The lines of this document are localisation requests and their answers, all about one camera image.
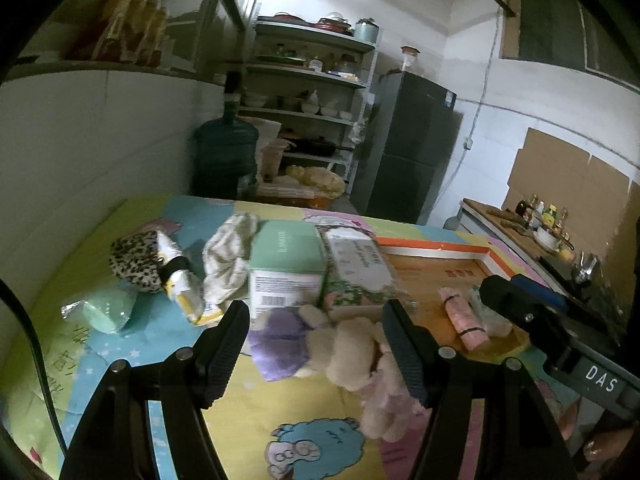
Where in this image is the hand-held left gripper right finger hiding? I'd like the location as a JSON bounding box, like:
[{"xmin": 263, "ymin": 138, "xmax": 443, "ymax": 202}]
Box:
[{"xmin": 381, "ymin": 299, "xmax": 577, "ymax": 480}]

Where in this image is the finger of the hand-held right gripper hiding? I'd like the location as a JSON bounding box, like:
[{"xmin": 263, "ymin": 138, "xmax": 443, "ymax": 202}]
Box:
[
  {"xmin": 479, "ymin": 275, "xmax": 577, "ymax": 362},
  {"xmin": 511, "ymin": 273, "xmax": 622, "ymax": 342}
]

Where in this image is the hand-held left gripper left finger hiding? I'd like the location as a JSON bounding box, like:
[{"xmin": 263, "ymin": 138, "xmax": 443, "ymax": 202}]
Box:
[{"xmin": 59, "ymin": 301, "xmax": 250, "ymax": 480}]

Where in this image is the beige cloth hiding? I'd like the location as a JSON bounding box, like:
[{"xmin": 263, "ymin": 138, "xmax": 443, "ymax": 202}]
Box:
[{"xmin": 469, "ymin": 284, "xmax": 514, "ymax": 337}]

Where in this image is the cream teddy bear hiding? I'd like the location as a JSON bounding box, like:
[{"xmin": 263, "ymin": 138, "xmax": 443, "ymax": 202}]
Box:
[{"xmin": 295, "ymin": 304, "xmax": 432, "ymax": 442}]

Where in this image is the purple cloth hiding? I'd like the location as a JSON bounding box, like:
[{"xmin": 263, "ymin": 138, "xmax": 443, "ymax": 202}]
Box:
[{"xmin": 246, "ymin": 306, "xmax": 317, "ymax": 382}]

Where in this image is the pink towel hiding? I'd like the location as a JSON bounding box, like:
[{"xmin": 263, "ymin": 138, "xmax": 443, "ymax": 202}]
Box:
[{"xmin": 438, "ymin": 286, "xmax": 489, "ymax": 352}]

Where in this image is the orange-edged cardboard box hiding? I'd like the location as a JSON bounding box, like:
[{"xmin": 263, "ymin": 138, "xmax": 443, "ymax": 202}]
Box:
[{"xmin": 374, "ymin": 234, "xmax": 532, "ymax": 363}]

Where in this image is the leopard print cloth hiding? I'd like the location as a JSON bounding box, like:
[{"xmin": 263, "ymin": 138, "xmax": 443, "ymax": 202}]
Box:
[{"xmin": 108, "ymin": 229, "xmax": 174, "ymax": 294}]

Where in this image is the person's right hand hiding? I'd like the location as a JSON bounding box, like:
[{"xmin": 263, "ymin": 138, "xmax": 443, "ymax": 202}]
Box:
[{"xmin": 560, "ymin": 401, "xmax": 640, "ymax": 480}]

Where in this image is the black stove top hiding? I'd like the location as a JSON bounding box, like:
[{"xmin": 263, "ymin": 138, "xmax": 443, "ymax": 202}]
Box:
[{"xmin": 539, "ymin": 254, "xmax": 627, "ymax": 312}]

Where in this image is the metal faucet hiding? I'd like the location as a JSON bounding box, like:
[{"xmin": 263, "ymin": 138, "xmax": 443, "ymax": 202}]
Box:
[{"xmin": 571, "ymin": 249, "xmax": 602, "ymax": 287}]

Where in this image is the white bowl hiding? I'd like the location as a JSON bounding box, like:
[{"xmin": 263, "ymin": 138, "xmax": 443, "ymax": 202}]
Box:
[{"xmin": 531, "ymin": 227, "xmax": 562, "ymax": 252}]

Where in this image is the colourful cartoon play mat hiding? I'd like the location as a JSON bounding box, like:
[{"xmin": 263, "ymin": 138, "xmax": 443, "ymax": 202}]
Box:
[{"xmin": 0, "ymin": 195, "xmax": 601, "ymax": 480}]

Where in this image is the cluster of condiment bottles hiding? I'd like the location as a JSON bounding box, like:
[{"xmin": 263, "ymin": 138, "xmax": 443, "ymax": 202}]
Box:
[{"xmin": 514, "ymin": 193, "xmax": 577, "ymax": 252}]

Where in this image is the white yellow banded packet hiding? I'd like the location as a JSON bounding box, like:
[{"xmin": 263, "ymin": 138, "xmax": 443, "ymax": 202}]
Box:
[{"xmin": 156, "ymin": 231, "xmax": 224, "ymax": 327}]

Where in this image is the kitchen counter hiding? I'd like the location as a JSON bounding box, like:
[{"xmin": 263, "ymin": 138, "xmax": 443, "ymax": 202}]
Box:
[{"xmin": 456, "ymin": 196, "xmax": 640, "ymax": 332}]

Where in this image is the white crumpled cloth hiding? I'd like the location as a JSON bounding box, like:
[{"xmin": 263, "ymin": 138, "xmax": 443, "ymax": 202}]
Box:
[{"xmin": 201, "ymin": 211, "xmax": 262, "ymax": 312}]

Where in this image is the floral tissue pack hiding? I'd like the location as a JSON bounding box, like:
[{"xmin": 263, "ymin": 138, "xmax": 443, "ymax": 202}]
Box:
[{"xmin": 317, "ymin": 225, "xmax": 417, "ymax": 322}]

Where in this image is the green tissue box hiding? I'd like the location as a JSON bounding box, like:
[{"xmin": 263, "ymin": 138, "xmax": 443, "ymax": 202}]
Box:
[{"xmin": 248, "ymin": 220, "xmax": 329, "ymax": 322}]

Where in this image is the cardboard sheet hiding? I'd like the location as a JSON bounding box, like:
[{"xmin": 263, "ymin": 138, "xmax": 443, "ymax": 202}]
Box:
[{"xmin": 501, "ymin": 126, "xmax": 634, "ymax": 242}]

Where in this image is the green cloth in plastic wrap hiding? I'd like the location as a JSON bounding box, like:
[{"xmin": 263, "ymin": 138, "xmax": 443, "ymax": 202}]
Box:
[{"xmin": 60, "ymin": 286, "xmax": 139, "ymax": 334}]

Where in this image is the orange basin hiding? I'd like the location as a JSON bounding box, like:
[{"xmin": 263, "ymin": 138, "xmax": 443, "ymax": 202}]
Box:
[{"xmin": 294, "ymin": 194, "xmax": 334, "ymax": 210}]

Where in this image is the basket of dried food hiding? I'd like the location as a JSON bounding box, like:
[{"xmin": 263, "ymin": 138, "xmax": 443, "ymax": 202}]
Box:
[{"xmin": 284, "ymin": 164, "xmax": 348, "ymax": 199}]

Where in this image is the dark refrigerator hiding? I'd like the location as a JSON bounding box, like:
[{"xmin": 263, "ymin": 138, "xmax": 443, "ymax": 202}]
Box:
[{"xmin": 351, "ymin": 70, "xmax": 464, "ymax": 224}]

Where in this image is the blue water jug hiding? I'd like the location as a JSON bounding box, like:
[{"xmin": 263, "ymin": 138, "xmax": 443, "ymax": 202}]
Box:
[{"xmin": 191, "ymin": 104, "xmax": 261, "ymax": 202}]

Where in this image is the translucent plastic container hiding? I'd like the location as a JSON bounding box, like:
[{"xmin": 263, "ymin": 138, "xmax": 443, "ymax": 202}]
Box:
[{"xmin": 259, "ymin": 140, "xmax": 292, "ymax": 182}]

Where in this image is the black wok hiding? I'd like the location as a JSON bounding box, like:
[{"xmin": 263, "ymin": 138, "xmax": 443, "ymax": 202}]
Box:
[{"xmin": 281, "ymin": 135, "xmax": 339, "ymax": 157}]

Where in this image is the green screened window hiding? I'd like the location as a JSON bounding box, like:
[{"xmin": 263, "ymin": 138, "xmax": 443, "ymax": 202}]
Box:
[{"xmin": 500, "ymin": 0, "xmax": 640, "ymax": 94}]

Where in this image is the black water pump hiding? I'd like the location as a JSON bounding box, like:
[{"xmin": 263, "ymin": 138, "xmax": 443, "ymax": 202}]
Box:
[{"xmin": 222, "ymin": 70, "xmax": 245, "ymax": 109}]

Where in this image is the glass jar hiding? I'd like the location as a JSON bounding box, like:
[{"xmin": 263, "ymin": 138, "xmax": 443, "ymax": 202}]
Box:
[{"xmin": 399, "ymin": 45, "xmax": 422, "ymax": 74}]

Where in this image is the white metal shelf rack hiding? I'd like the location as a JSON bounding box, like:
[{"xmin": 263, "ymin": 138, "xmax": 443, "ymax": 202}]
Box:
[{"xmin": 236, "ymin": 11, "xmax": 384, "ymax": 197}]

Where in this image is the light blue kettle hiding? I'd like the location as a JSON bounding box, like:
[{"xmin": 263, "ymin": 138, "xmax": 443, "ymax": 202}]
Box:
[{"xmin": 353, "ymin": 17, "xmax": 379, "ymax": 44}]

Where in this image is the pot with glass lid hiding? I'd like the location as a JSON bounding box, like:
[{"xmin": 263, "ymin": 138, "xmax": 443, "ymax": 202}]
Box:
[{"xmin": 314, "ymin": 11, "xmax": 354, "ymax": 31}]

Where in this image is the aluminium sliding window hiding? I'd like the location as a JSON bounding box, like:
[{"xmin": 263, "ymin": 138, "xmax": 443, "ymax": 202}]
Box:
[{"xmin": 0, "ymin": 0, "xmax": 262, "ymax": 82}]

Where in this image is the black cable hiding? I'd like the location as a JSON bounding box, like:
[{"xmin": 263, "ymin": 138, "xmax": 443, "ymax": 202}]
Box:
[{"xmin": 0, "ymin": 276, "xmax": 69, "ymax": 462}]

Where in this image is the white wall cable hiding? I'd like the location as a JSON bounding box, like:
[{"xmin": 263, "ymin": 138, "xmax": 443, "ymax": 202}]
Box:
[{"xmin": 446, "ymin": 0, "xmax": 504, "ymax": 212}]

